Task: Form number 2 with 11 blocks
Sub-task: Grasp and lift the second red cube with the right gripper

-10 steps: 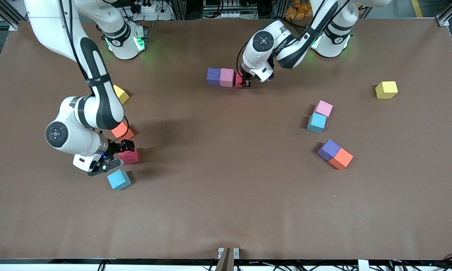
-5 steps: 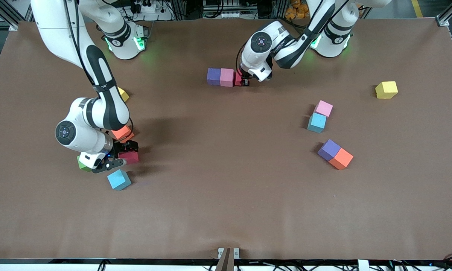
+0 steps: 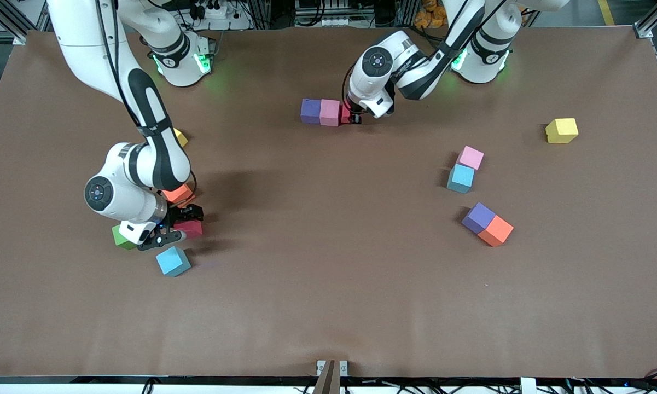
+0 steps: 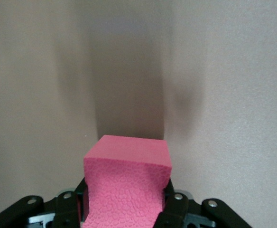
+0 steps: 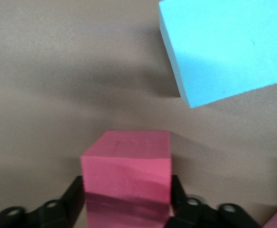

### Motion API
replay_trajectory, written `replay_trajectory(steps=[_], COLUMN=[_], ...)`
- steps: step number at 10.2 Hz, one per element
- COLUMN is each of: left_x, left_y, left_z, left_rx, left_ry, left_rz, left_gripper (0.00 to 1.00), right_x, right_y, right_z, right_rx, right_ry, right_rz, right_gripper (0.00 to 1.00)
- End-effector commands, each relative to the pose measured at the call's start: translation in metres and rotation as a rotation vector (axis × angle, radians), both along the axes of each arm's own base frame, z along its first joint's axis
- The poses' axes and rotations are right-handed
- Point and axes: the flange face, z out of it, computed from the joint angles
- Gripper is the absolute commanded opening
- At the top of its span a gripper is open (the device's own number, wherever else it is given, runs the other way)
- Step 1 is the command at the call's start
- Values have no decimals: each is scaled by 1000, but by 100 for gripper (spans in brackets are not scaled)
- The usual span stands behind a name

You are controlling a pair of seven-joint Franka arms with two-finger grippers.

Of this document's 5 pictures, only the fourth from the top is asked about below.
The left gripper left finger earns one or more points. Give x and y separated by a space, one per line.
65 209

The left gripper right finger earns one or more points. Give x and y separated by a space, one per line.
176 211

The red foam cube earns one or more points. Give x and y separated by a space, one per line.
126 178

